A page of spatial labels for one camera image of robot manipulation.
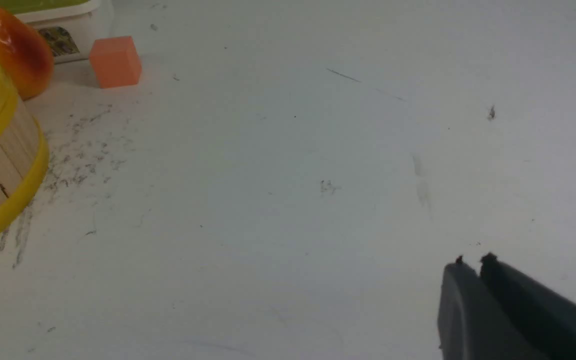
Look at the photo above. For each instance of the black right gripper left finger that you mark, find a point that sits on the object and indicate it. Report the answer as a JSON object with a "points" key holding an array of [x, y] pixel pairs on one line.
{"points": [[471, 324]]}

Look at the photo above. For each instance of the orange foam cube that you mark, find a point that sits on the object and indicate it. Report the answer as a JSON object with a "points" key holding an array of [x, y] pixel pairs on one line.
{"points": [[115, 62]]}

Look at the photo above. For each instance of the orange toy pear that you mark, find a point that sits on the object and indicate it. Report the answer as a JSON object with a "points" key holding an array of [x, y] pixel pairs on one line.
{"points": [[25, 56]]}

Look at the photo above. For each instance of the yellow bamboo steamer basket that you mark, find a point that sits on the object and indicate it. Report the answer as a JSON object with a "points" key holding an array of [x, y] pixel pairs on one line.
{"points": [[24, 158]]}

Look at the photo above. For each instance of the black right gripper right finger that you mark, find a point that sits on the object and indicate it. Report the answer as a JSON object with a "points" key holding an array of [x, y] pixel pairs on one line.
{"points": [[546, 319]]}

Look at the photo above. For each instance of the green lidded white box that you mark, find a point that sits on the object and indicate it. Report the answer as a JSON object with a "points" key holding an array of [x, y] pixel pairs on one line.
{"points": [[70, 27]]}

